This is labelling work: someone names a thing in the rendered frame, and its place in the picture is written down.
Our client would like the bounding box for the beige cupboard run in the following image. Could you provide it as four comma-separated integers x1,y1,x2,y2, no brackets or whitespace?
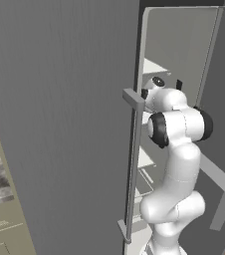
0,96,38,255

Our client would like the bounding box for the grey fridge door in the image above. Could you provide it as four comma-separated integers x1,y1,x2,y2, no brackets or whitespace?
183,6,225,255

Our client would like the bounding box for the grey freezer door handle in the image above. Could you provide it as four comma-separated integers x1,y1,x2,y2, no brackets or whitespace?
116,88,146,245

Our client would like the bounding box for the white fridge shelf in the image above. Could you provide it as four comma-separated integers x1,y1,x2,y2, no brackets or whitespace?
136,148,157,169
142,58,172,77

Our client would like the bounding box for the large grey freezer door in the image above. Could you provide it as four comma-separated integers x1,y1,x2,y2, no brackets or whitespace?
0,0,142,255

